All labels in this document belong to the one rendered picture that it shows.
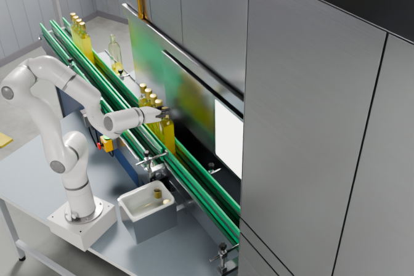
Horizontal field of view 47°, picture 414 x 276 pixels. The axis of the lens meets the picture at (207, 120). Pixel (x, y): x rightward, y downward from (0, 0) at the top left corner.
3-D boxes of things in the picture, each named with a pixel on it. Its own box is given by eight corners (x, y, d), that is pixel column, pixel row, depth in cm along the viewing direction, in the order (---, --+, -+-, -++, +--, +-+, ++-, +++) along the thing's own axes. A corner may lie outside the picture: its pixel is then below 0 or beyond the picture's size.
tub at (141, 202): (177, 213, 225) (176, 200, 220) (134, 233, 216) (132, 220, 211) (160, 191, 237) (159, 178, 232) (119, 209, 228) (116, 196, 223)
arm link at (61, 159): (89, 153, 222) (74, 176, 209) (68, 158, 226) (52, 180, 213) (31, 60, 199) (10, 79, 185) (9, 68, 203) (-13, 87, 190)
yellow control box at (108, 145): (117, 148, 265) (116, 138, 260) (105, 153, 261) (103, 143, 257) (113, 142, 269) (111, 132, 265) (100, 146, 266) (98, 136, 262)
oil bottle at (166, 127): (176, 153, 241) (173, 119, 228) (166, 157, 239) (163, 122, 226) (170, 146, 245) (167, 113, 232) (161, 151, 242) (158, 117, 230)
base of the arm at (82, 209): (89, 228, 227) (80, 199, 216) (56, 219, 234) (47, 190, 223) (110, 202, 241) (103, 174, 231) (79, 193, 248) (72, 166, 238)
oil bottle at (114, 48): (124, 72, 305) (118, 35, 289) (116, 75, 302) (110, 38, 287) (119, 69, 309) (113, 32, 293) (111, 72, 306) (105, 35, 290)
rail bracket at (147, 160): (170, 164, 233) (168, 145, 226) (138, 178, 226) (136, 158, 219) (167, 161, 235) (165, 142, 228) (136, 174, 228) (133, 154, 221)
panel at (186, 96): (276, 209, 196) (283, 145, 176) (270, 212, 195) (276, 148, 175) (170, 105, 258) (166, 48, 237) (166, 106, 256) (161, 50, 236)
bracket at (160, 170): (167, 177, 237) (166, 166, 232) (150, 184, 233) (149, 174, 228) (164, 172, 239) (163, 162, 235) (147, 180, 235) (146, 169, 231)
